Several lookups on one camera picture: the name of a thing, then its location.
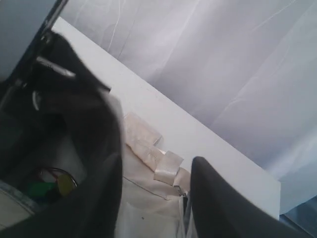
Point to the colourful key tag bunch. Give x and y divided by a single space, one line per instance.
48 184

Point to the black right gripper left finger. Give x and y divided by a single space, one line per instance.
91 210

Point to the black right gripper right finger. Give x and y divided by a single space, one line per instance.
220 211

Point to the white backdrop curtain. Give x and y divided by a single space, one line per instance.
246 69

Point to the cream duffel bag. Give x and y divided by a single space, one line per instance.
54 99

